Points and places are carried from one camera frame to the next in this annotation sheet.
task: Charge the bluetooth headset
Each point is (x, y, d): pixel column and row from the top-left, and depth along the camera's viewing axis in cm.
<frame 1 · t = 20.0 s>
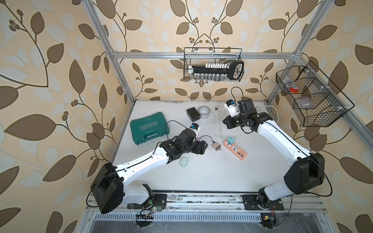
left hand: (200, 141, 79), fingers open
right hand: (224, 121, 84), fingers closed
green tool case: (148, 127, 101), point 5 cm above the table
black box: (193, 114, 110), point 4 cm above the table
clear tape roll: (204, 111, 115), on the table
orange power strip: (240, 153, 91), point 3 cm above the table
mint earbud case: (183, 161, 89), point 2 cm above the table
teal charger plug: (230, 140, 93), point 7 cm above the table

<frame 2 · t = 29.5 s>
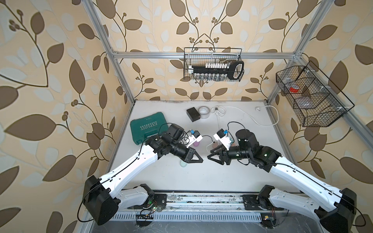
left hand: (199, 159, 66), fingers closed
right hand: (209, 154, 69), fingers open
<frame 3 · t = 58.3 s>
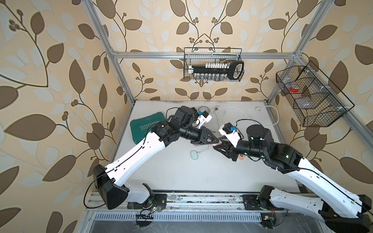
left hand: (215, 140, 60), fingers open
right hand: (216, 142, 63), fingers open
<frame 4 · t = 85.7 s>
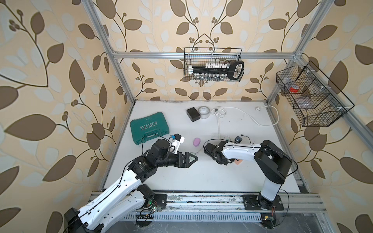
left hand: (190, 156, 69), fingers open
right hand: (231, 148, 90), fingers open
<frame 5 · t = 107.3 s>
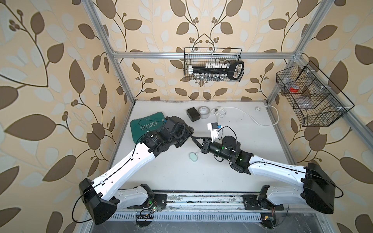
left hand: (191, 130, 71), fingers open
right hand: (192, 139, 71), fingers closed
